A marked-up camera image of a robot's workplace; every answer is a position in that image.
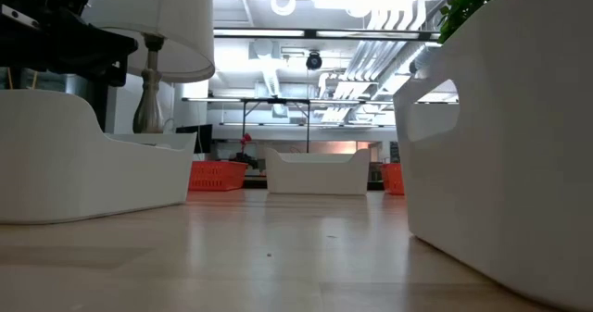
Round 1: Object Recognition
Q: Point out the potted green leafy plant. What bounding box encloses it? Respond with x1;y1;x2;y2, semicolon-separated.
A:
437;0;529;44

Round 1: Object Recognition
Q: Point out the silver lamp with white shade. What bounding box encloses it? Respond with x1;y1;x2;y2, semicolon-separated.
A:
82;0;217;135

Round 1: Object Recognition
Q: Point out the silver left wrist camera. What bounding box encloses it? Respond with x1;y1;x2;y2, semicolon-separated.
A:
0;4;42;30

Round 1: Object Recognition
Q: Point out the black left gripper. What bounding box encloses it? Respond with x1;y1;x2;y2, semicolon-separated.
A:
0;15;139;89

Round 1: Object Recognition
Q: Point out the black computer monitor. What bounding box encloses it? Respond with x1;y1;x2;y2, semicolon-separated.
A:
175;123;213;155

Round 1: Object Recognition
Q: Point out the black overhead frame beam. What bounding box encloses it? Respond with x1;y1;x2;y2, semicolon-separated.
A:
212;28;441;43

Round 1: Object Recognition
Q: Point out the red flower in background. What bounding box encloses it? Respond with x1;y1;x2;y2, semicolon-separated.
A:
238;133;259;169

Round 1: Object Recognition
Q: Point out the white plastic handled basket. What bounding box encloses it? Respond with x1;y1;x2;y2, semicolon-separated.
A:
0;88;198;225
392;0;593;312
265;147;372;196

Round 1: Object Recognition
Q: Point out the orange slotted plastic basket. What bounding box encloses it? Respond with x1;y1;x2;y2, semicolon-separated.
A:
380;162;406;196
187;159;250;193

